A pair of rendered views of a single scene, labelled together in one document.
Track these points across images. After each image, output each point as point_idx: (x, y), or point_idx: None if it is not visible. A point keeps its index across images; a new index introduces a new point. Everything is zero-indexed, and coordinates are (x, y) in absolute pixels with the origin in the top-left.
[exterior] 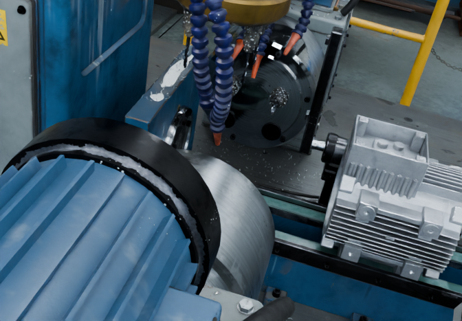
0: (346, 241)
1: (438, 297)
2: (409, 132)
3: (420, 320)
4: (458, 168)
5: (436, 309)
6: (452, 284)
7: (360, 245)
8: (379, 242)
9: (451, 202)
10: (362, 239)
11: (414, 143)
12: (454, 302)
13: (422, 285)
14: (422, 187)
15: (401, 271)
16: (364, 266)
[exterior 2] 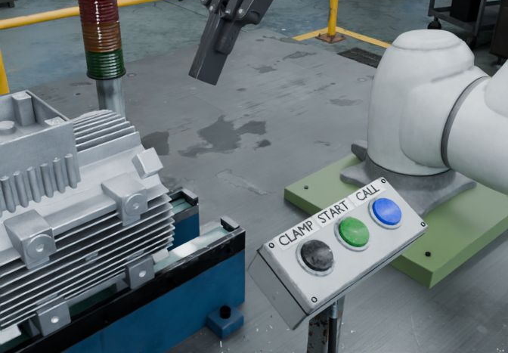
0: (37, 308)
1: (180, 274)
2: (2, 102)
3: (176, 317)
4: (91, 113)
5: (184, 290)
6: (177, 249)
7: (60, 297)
8: (82, 271)
9: (125, 154)
10: (56, 286)
11: (21, 113)
12: (197, 264)
13: (156, 277)
14: (80, 161)
15: (131, 282)
16: (77, 317)
